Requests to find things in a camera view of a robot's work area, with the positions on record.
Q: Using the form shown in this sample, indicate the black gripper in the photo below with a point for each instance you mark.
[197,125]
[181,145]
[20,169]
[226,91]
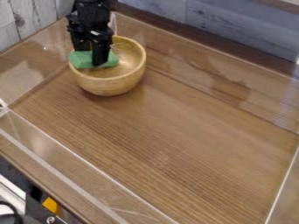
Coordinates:
[88,23]

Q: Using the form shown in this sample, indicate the green rectangular block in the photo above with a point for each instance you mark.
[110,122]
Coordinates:
[81,59]

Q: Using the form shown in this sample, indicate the brown wooden bowl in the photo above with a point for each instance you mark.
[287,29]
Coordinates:
[113,80]

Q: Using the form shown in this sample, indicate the yellow label tag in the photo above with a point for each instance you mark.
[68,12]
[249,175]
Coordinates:
[50,205]

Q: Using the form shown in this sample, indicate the clear acrylic corner bracket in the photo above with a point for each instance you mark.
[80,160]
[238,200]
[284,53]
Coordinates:
[112,23]

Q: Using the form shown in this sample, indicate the clear acrylic front wall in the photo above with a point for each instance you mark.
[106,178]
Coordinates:
[92,157]

